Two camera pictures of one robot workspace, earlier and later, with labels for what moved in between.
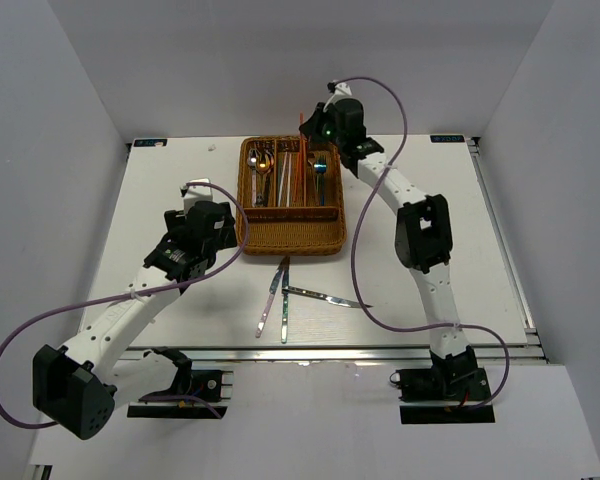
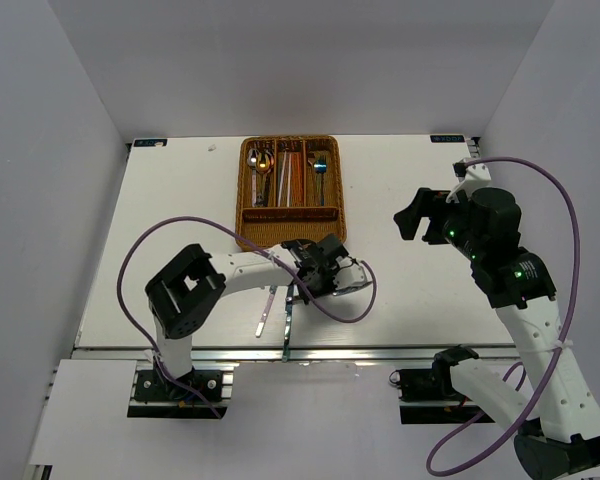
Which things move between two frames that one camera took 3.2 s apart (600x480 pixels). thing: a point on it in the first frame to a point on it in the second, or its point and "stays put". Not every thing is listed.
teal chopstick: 280,164 stays put
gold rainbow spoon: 264,164 stays put
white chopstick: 289,180 stays put
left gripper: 227,238 to 329,284
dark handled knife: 331,299 to 344,290
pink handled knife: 271,295 stays put
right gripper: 311,126 to 427,204
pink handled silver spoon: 253,161 stays put
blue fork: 321,166 stays put
